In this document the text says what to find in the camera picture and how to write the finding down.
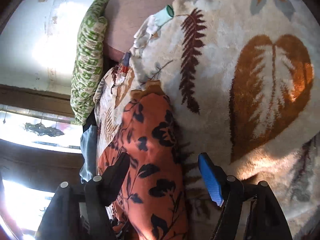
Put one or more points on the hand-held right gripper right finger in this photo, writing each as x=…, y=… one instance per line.
x=211, y=177

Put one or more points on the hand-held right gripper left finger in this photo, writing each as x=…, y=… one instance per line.
x=119, y=166

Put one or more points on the orange floral garment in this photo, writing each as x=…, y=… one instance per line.
x=150, y=135

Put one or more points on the blue denim garment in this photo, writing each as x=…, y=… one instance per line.
x=88, y=150

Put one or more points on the patterned glass window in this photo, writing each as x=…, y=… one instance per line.
x=50, y=140
x=20, y=205

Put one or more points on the small red and blue item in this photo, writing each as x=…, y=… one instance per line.
x=123, y=67

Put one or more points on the green patterned pillow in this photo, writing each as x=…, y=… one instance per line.
x=87, y=67

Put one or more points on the cream leaf-print fleece blanket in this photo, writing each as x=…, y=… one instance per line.
x=212, y=55

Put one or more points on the white sock with green cuff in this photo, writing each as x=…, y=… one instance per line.
x=160, y=18

